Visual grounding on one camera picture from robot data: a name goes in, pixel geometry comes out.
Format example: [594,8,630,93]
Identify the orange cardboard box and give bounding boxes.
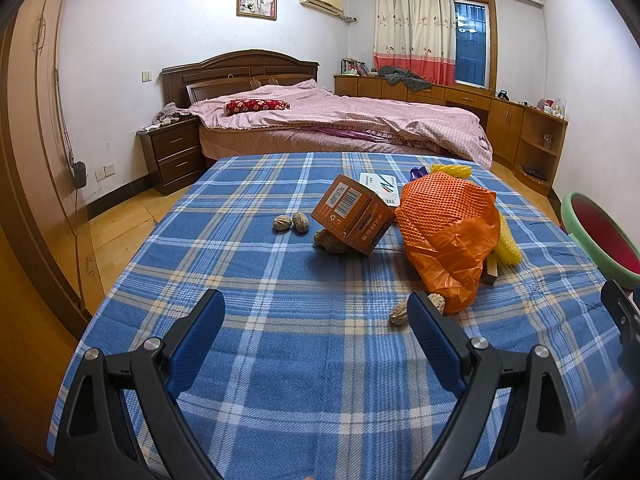
[311,174,395,256]

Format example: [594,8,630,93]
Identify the pink quilt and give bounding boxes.
[189,79,492,169]

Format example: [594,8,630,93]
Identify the dark wooden nightstand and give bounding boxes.
[137,117,205,195]

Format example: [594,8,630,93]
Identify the orange plastic bag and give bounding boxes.
[395,172,500,315]

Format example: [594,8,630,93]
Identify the red floral pillow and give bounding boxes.
[224,99,291,116]

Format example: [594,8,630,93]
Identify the yellow mesh foam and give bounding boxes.
[495,212,522,266]

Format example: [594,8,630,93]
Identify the wooden wardrobe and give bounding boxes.
[1,0,104,338]

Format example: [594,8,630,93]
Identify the blue window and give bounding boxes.
[454,0,490,88]

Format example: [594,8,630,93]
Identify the long wooden cabinet desk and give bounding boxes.
[334,75,567,196]

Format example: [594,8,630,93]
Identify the yellow sponge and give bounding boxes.
[430,164,472,179]

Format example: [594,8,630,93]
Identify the white medicine box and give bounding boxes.
[358,172,400,207]

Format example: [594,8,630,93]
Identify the peanut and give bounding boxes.
[292,211,310,234]
[272,214,293,232]
[390,292,446,326]
[314,229,347,255]

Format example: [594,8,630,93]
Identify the purple wrapper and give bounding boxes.
[410,166,428,181]

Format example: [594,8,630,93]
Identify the floral curtain with red hem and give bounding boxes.
[373,0,457,86]

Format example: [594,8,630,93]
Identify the wall air conditioner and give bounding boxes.
[299,0,344,16]

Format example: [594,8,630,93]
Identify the blue plaid tablecloth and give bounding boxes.
[79,153,631,479]

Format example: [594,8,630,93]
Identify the wooden bed with headboard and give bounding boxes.
[160,50,492,169]

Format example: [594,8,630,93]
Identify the dark clothes pile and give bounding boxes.
[378,65,432,92]

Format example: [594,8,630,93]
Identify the red bin with green rim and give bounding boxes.
[561,192,640,290]

